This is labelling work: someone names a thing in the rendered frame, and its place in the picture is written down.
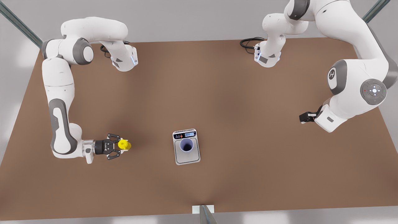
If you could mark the yellow sauce bottle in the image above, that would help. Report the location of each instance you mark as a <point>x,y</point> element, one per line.
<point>125,144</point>

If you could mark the purple cup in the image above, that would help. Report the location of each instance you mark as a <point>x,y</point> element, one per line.
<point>187,145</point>

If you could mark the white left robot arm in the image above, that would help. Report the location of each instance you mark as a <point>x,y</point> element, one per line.
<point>351,46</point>

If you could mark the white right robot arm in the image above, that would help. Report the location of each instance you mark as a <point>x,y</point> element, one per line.
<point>59,90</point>

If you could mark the silver kitchen scale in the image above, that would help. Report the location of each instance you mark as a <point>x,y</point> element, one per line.
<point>186,158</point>

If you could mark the white post foot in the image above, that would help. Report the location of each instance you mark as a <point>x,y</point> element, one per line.
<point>196,209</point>

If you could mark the silver frame post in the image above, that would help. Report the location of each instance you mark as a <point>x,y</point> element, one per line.
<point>206,216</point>
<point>374,11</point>
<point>20,25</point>

